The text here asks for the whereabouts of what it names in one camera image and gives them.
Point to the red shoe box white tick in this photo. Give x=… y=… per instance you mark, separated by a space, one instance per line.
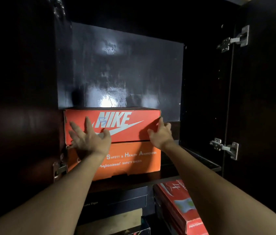
x=133 y=134

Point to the dark wooden cabinet door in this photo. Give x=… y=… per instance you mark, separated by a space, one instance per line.
x=263 y=107
x=18 y=107

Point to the tan cardboard shoe box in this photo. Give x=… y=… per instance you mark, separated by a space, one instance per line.
x=113 y=223

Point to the black Onitsuka Tiger box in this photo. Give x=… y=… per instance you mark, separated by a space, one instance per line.
x=118 y=199

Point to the dark wooden cabinet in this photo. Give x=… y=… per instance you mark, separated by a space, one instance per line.
x=128 y=70

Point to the person's right forearm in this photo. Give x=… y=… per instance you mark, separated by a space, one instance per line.
x=221 y=200

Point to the person's left hand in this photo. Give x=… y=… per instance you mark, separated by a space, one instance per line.
x=94 y=144

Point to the orange-red shoe box sneaker print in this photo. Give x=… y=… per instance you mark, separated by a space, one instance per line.
x=177 y=193

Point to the orange Dr Osha box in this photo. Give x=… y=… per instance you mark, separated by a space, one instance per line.
x=133 y=163

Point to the black patterned shoe box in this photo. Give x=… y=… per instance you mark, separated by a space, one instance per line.
x=140 y=230

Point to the person's left forearm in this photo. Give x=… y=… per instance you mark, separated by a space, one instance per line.
x=49 y=203

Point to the person's right hand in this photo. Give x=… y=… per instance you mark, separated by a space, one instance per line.
x=162 y=138

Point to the silver metal cabinet hinge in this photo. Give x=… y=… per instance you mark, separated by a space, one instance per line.
x=59 y=168
x=59 y=8
x=243 y=36
x=233 y=150

